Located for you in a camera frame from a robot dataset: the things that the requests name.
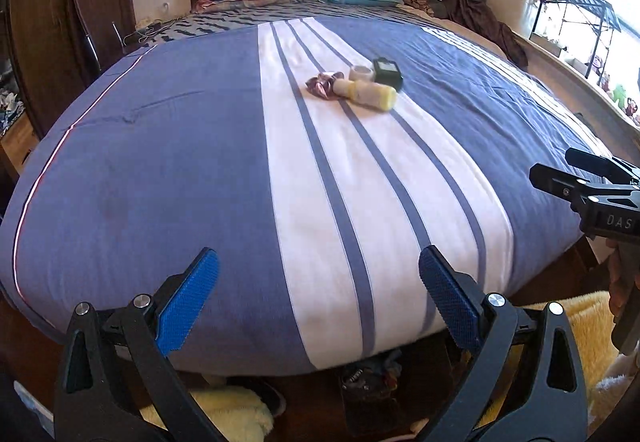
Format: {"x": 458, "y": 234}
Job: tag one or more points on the yellow fluffy rug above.
{"x": 225, "y": 414}
{"x": 590, "y": 337}

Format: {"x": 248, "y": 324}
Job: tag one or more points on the white tape roll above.
{"x": 361, "y": 72}

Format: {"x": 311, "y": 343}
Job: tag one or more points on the white storage box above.
{"x": 515, "y": 5}

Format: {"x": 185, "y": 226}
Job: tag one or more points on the blue white striped blanket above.
{"x": 200, "y": 147}

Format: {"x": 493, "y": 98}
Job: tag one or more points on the dark wooden wardrobe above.
{"x": 50, "y": 22}

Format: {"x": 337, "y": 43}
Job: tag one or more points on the dark container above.
{"x": 370, "y": 407}

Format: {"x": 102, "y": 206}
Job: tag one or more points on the white fluffy cloth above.
{"x": 617, "y": 392}

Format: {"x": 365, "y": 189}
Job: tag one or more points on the green frog plush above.
{"x": 619, "y": 96}

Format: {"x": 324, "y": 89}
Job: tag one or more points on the dark green box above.
{"x": 387, "y": 71}

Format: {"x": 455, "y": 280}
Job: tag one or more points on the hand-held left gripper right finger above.
{"x": 447, "y": 297}

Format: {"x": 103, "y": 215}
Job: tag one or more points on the brown plush toy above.
{"x": 632, "y": 111}

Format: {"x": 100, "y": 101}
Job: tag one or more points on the folded black chair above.
{"x": 82, "y": 30}

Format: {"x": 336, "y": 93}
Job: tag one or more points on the purple monkey plush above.
{"x": 598, "y": 66}

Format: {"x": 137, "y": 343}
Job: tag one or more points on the zebra print sheet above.
{"x": 225, "y": 22}

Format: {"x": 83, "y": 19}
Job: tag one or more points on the yellow green bottle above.
{"x": 372, "y": 95}

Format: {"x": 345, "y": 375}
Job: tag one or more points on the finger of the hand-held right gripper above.
{"x": 600, "y": 165}
{"x": 555, "y": 178}

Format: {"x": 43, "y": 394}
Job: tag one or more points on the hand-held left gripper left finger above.
{"x": 187, "y": 302}

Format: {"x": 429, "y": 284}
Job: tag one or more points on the wooden shelf with clothes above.
{"x": 10, "y": 105}

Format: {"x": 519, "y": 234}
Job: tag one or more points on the person's right hand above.
{"x": 619, "y": 282}

